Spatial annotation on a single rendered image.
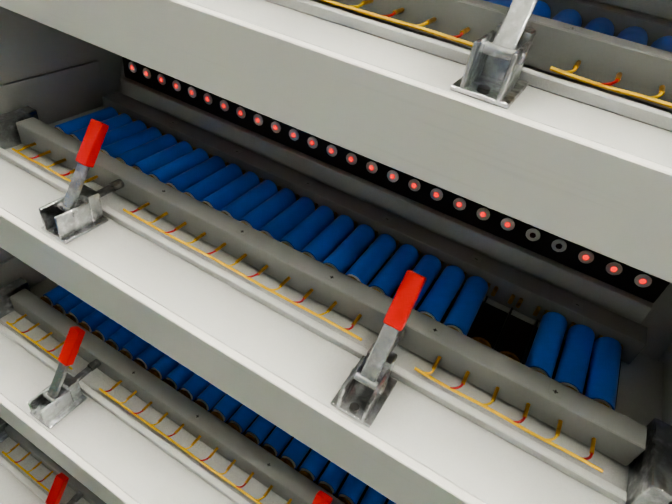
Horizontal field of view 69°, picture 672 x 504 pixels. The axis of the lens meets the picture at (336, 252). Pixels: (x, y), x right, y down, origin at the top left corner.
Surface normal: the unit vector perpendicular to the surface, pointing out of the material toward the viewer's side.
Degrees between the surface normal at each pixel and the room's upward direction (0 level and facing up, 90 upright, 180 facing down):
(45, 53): 90
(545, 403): 108
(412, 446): 18
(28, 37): 90
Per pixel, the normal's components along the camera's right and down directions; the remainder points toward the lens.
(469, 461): 0.15, -0.76
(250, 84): -0.50, 0.50
